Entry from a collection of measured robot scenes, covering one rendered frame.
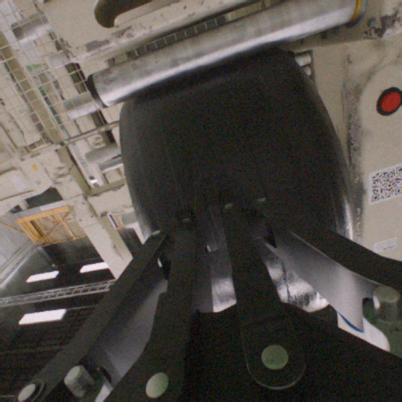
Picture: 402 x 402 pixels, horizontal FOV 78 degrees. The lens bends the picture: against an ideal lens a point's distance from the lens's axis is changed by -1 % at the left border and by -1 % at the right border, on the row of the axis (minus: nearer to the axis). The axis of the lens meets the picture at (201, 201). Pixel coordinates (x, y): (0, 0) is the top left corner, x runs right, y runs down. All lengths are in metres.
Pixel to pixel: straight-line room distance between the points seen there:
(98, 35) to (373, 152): 0.48
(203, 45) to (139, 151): 0.15
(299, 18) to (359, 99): 0.20
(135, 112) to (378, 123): 0.41
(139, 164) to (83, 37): 0.15
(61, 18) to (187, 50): 0.14
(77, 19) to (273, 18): 0.22
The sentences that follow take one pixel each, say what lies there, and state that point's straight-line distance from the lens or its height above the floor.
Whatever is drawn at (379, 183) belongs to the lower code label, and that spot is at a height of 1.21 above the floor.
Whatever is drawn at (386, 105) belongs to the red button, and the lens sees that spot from 0.54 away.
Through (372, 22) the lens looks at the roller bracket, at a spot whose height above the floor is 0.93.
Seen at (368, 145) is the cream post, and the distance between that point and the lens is 0.55.
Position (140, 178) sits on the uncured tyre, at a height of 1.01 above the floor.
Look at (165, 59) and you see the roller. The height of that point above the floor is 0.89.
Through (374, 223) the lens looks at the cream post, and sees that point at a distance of 0.65.
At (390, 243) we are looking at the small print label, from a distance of 0.71.
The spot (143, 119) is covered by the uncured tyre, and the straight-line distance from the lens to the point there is 0.35.
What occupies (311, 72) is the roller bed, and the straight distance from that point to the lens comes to 0.92.
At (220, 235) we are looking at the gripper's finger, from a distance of 0.16.
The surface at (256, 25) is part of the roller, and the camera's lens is 0.36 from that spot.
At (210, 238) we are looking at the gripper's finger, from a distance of 0.16.
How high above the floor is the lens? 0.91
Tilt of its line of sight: 27 degrees up
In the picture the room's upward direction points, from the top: 160 degrees clockwise
